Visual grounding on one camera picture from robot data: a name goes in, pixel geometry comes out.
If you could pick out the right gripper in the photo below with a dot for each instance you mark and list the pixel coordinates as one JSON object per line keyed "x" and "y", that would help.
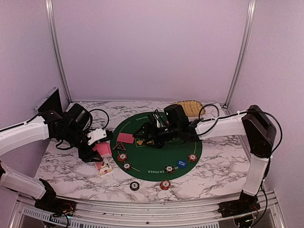
{"x": 147, "y": 128}

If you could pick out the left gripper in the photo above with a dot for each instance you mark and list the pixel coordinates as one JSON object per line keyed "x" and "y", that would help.
{"x": 86, "y": 155}

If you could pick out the single red playing card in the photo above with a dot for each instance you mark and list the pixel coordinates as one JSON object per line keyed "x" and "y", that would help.
{"x": 125, "y": 138}

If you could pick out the triangular all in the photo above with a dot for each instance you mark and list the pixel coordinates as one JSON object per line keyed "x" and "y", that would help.
{"x": 119, "y": 147}

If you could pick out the blue small blind button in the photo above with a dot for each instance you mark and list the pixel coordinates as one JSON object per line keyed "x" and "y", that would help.
{"x": 182, "y": 164}

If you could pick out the orange poker chip stack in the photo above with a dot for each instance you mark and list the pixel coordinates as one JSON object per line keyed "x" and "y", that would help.
{"x": 165, "y": 185}

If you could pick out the brown poker chip stack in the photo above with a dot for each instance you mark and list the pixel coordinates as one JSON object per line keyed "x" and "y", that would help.
{"x": 134, "y": 186}

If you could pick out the red playing card deck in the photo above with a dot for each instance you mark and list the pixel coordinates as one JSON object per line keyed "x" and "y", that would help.
{"x": 103, "y": 149}

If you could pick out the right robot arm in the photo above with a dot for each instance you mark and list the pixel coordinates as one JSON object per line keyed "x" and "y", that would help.
{"x": 253, "y": 123}

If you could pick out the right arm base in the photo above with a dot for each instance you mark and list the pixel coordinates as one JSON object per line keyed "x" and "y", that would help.
{"x": 238, "y": 207}

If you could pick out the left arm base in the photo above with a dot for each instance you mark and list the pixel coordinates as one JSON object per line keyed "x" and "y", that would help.
{"x": 56, "y": 206}

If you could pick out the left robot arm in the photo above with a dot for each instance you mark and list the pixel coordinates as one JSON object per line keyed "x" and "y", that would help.
{"x": 48, "y": 125}

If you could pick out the gold card deck box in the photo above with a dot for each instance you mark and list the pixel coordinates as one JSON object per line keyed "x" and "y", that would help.
{"x": 103, "y": 167}

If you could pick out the round green poker mat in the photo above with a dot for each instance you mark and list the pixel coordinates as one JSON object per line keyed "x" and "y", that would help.
{"x": 149, "y": 163}

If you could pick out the woven bamboo tray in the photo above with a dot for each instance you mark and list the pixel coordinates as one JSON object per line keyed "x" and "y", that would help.
{"x": 191, "y": 108}

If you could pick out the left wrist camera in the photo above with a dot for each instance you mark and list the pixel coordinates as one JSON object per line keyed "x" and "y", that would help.
{"x": 99, "y": 135}

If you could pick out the front aluminium rail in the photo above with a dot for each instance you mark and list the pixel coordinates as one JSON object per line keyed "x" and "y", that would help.
{"x": 199, "y": 213}

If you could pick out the left aluminium frame post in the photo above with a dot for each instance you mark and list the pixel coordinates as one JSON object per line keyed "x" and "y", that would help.
{"x": 56, "y": 48}

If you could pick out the aluminium frame post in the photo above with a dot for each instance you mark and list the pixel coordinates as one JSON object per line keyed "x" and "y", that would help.
{"x": 242, "y": 52}
{"x": 56, "y": 48}

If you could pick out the right aluminium frame post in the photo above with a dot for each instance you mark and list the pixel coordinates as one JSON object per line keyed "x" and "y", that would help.
{"x": 242, "y": 52}

